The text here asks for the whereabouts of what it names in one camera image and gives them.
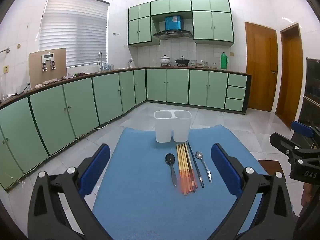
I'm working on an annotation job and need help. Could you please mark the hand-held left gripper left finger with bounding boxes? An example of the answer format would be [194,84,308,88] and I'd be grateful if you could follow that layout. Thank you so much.
[27,143,113,240]

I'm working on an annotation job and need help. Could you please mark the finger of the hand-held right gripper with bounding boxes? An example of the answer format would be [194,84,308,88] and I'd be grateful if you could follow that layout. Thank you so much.
[269,132,320,165]
[291,120,320,138]

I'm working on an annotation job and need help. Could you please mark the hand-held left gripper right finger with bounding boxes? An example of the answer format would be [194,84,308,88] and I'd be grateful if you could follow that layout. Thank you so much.
[211,143,295,240]

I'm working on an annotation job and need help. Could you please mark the silver spoon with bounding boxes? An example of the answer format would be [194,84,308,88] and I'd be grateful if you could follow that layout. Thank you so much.
[195,151,212,183]

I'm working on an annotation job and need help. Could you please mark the black chopstick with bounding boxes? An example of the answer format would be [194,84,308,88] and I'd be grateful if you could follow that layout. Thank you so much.
[187,142,205,189]

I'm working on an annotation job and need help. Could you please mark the black spoon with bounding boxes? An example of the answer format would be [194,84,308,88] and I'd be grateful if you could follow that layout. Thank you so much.
[165,153,177,187]

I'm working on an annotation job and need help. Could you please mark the white two-compartment utensil holder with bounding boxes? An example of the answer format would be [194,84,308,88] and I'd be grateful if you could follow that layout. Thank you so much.
[154,110,192,143]

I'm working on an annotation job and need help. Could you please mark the person's right hand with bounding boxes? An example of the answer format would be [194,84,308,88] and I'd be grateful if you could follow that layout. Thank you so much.
[301,184,312,207]

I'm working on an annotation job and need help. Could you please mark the brown wooden stool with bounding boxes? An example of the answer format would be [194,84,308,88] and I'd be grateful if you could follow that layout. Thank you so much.
[257,159,284,176]

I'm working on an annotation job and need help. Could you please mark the black cabinet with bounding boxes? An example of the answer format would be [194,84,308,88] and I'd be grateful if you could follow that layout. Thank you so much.
[298,57,320,137]

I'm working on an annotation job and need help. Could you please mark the blue mat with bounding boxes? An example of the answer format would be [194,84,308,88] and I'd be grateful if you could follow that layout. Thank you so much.
[92,124,275,240]

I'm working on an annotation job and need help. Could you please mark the brown wooden door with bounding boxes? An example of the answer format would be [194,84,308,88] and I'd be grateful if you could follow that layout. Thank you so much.
[275,22,308,131]
[244,21,279,113]

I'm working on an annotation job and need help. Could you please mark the green drawer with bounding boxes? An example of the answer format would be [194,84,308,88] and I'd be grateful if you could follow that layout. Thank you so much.
[224,98,245,111]
[227,74,248,88]
[226,86,246,100]

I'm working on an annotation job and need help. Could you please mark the green lower kitchen cabinets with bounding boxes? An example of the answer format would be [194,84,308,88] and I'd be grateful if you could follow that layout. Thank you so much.
[0,67,252,191]

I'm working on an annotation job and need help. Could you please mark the green kitchen cabinets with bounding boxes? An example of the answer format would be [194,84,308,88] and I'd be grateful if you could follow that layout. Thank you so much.
[0,67,252,191]
[127,0,235,48]

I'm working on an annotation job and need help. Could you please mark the green thermos jug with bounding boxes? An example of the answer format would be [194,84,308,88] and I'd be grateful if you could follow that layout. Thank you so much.
[220,52,229,71]

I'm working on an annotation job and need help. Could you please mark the black wok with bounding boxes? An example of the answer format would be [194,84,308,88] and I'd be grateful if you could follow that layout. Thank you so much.
[175,56,191,67]

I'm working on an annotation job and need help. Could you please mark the brown cardboard board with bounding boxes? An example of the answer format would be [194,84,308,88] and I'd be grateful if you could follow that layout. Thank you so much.
[28,48,67,87]

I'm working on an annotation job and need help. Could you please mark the white device with clips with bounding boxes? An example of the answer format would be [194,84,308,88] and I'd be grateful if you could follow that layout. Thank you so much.
[41,52,57,72]

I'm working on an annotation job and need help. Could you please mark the white cooking pot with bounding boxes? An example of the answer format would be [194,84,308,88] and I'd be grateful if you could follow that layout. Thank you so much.
[160,54,172,67]

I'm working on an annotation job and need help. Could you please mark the green upper kitchen cabinets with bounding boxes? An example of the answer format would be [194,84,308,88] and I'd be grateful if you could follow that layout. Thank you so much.
[127,0,235,48]

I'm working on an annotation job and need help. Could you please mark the white window blind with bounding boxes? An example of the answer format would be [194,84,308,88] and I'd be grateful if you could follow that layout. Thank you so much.
[39,0,110,68]

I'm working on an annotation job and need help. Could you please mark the black range hood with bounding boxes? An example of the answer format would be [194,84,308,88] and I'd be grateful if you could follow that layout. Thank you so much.
[153,30,193,41]

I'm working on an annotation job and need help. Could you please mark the blue hood chimney cover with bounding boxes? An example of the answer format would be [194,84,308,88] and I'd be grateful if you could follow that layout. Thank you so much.
[165,16,182,31]

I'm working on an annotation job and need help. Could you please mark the white cable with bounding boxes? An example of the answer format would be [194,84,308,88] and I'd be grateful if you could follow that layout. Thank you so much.
[75,120,111,140]

